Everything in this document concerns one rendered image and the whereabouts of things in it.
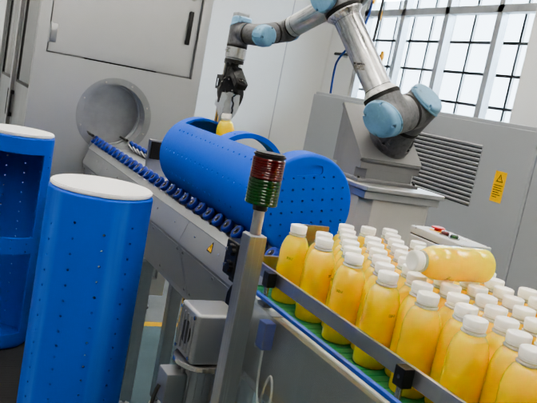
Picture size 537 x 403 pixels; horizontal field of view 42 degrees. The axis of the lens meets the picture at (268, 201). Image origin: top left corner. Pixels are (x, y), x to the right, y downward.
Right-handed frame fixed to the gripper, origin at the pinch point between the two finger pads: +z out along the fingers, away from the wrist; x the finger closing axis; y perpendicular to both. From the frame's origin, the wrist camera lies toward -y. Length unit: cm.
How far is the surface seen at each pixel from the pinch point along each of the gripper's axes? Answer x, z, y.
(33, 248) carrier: 51, 69, 50
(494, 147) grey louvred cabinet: -144, -6, 13
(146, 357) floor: -13, 126, 71
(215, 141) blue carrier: 15.6, 7.3, -31.2
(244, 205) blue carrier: 19, 20, -67
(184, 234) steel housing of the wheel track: 18, 40, -27
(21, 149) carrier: 62, 29, 45
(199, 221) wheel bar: 16.4, 33.7, -32.4
